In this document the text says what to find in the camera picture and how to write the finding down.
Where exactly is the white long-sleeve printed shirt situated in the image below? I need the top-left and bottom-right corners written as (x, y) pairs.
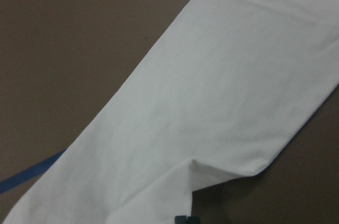
top-left (5, 0), bottom-right (338, 223)

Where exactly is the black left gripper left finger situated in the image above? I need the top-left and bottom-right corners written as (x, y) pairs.
top-left (174, 216), bottom-right (188, 224)

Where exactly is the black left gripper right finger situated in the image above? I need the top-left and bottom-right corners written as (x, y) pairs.
top-left (188, 216), bottom-right (200, 224)

